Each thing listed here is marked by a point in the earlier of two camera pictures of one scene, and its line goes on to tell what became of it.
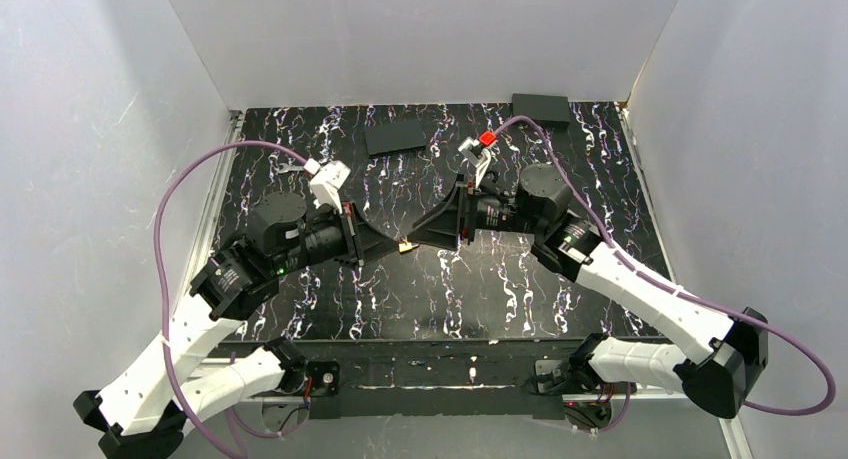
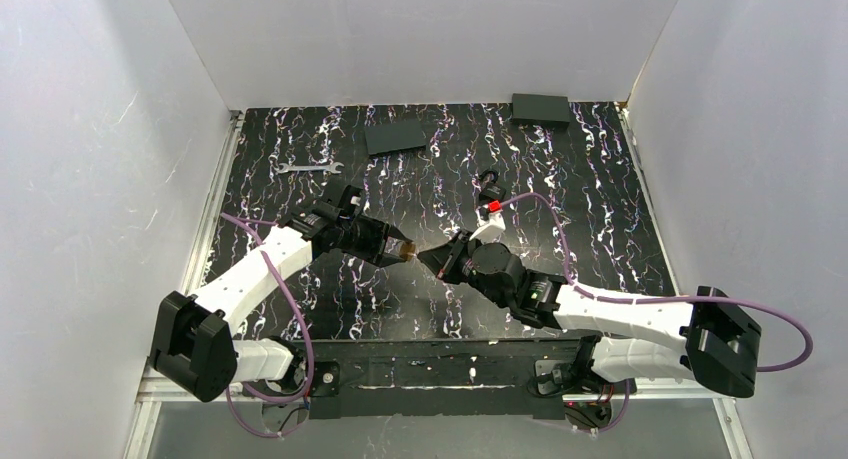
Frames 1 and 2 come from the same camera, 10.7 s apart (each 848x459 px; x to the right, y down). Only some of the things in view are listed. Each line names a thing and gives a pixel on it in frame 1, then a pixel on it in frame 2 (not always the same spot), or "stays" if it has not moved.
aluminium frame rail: (206, 236) stays
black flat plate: (394, 137) stays
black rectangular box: (541, 108) stays
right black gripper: (465, 215) → (453, 259)
